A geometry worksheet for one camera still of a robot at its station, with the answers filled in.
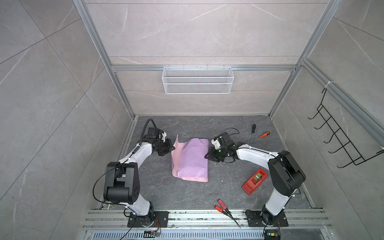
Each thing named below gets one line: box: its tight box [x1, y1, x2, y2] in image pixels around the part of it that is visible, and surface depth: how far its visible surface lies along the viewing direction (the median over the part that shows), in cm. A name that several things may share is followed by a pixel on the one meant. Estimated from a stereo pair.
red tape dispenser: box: [241, 168, 269, 195], surface depth 82 cm
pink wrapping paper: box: [171, 134, 210, 183], surface depth 90 cm
